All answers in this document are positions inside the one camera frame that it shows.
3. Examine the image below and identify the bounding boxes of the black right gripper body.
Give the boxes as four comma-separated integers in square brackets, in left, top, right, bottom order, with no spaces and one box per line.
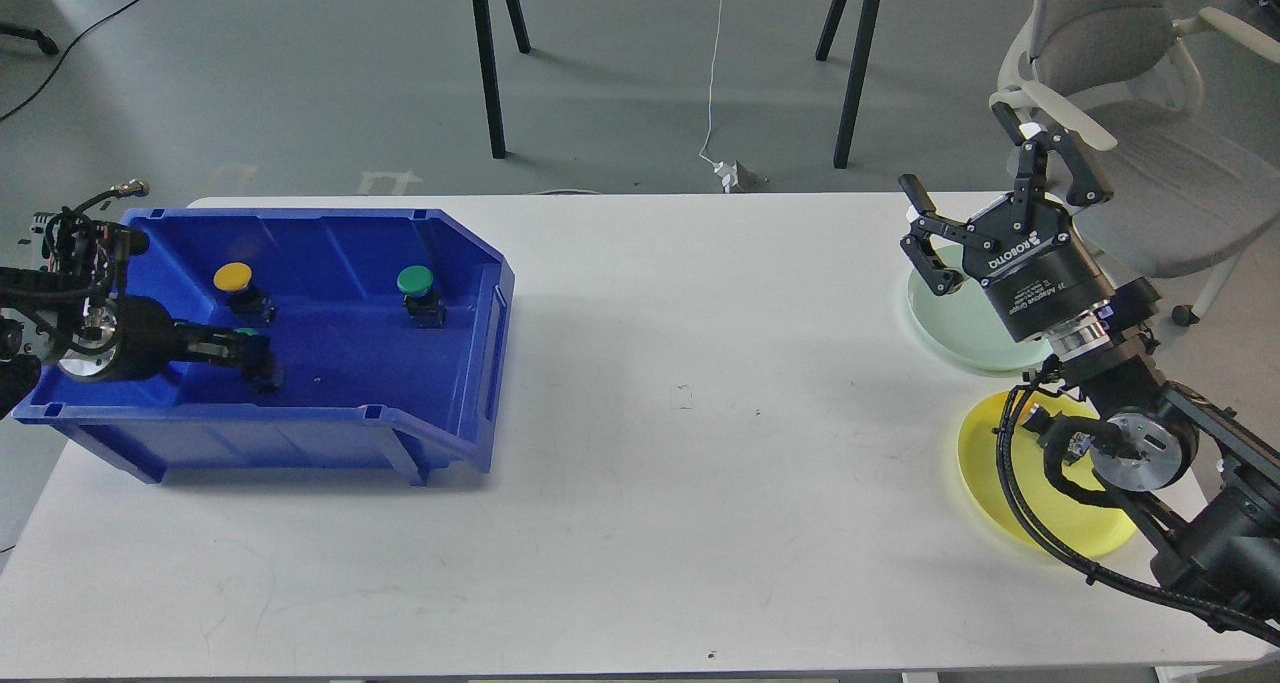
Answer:
[902,194,1115,344]

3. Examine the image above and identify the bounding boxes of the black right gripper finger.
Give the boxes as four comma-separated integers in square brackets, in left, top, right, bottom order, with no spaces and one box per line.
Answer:
[899,173,945,240]
[989,101,1114,221]

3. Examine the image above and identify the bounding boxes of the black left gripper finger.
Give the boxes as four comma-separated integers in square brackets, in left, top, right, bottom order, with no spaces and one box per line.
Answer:
[232,333,285,396]

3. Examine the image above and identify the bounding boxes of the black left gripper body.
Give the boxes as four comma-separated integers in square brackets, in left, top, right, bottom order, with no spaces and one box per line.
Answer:
[58,295,241,382]

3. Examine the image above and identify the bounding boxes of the yellow push button front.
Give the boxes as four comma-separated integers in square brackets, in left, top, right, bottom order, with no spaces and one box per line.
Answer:
[1018,404,1093,466]

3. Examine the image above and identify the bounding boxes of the yellow push button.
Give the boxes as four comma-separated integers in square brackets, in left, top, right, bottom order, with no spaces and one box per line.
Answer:
[1018,404,1093,466]
[212,262,276,326]

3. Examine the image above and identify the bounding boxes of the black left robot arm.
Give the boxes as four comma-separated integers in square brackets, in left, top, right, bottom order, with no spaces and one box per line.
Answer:
[1,180,284,414]

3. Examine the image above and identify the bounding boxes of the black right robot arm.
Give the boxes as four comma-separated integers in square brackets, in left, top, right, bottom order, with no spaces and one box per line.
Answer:
[899,101,1279,645]

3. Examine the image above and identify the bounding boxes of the pale green plate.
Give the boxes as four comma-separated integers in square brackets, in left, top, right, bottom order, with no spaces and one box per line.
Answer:
[905,265,1051,373]

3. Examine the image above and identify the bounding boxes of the yellow push button rear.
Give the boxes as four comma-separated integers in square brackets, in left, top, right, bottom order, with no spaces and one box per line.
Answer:
[212,262,276,326]

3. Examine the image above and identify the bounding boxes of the green push button rear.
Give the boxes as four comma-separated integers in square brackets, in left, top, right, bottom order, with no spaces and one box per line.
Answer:
[396,263,447,329]

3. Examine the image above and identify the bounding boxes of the yellow plate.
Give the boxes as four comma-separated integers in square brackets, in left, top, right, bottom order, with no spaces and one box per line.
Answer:
[955,391,1137,559]

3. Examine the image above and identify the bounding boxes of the grey office chair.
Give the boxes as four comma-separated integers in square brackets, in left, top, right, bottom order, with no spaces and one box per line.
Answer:
[993,0,1277,327]

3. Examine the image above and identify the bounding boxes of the blue plastic storage bin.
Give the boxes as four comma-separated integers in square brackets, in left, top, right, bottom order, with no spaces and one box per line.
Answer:
[13,208,515,483]

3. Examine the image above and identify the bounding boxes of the black stand legs right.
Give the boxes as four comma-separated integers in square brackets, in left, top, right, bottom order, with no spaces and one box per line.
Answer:
[814,0,882,169]

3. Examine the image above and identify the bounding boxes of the black stand legs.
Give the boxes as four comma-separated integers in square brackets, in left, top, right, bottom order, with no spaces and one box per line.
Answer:
[814,0,882,169]
[466,0,532,160]

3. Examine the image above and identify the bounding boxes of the black stand legs left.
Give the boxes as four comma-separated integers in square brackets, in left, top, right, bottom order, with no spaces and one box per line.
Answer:
[466,0,532,160]

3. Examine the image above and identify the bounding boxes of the white cable with plug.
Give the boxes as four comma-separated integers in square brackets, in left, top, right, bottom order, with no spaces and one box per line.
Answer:
[698,0,765,194]

